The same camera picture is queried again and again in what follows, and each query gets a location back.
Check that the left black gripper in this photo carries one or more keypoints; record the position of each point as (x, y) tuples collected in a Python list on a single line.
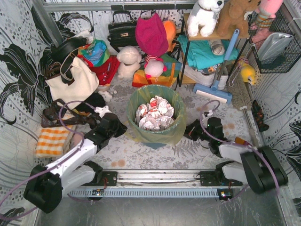
[(116, 127)]

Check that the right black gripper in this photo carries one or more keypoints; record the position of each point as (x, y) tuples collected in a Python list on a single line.
[(195, 131)]

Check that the yellow trash bag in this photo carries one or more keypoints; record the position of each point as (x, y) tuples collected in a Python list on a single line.
[(169, 134)]

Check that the teal trash bin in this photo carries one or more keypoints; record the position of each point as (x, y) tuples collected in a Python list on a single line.
[(155, 141)]

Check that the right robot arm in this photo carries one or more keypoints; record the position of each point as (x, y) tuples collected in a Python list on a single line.
[(257, 167)]

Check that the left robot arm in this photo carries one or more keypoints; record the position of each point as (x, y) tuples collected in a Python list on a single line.
[(47, 185)]

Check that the crumpled paper trash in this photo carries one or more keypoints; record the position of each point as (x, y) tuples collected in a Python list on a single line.
[(156, 115)]

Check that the cream canvas tote bag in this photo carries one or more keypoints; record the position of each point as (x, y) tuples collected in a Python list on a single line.
[(83, 84)]

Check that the brown patterned bag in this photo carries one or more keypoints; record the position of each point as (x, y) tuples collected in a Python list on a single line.
[(52, 115)]

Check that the colorful printed bag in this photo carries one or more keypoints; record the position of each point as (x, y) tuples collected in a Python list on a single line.
[(94, 54)]

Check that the magenta cloth bag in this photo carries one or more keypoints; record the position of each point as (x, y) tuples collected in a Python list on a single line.
[(150, 35)]

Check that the red cloth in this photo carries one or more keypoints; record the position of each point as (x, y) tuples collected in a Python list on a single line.
[(106, 71)]

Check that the rainbow striped cloth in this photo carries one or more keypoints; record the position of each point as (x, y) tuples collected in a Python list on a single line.
[(167, 78)]

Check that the orange checkered towel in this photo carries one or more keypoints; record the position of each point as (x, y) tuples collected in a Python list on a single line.
[(53, 142)]

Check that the cream plush lamb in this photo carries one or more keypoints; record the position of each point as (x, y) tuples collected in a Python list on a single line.
[(129, 58)]

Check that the teal folded cloth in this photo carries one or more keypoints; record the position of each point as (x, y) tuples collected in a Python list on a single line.
[(200, 55)]

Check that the yellow plush duck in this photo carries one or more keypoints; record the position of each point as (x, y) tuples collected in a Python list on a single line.
[(247, 71)]

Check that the black leather handbag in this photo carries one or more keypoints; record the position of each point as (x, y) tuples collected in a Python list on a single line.
[(122, 34)]

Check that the orange plush toy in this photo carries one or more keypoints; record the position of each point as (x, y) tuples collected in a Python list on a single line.
[(170, 29)]

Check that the silver foil pouch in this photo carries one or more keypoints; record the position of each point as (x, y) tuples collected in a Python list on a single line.
[(274, 45)]

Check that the white plush dog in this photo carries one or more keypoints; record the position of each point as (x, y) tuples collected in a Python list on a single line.
[(204, 17)]

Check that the brown teddy bear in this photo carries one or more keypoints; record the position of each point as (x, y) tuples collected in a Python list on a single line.
[(233, 14)]

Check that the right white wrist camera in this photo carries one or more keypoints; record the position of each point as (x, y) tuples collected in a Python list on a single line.
[(207, 114)]

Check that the blue handled mop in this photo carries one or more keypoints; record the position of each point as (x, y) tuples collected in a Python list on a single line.
[(213, 92)]

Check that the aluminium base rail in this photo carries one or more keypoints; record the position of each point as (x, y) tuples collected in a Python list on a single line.
[(158, 184)]

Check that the black wire basket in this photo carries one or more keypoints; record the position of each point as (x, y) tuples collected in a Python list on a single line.
[(260, 31)]

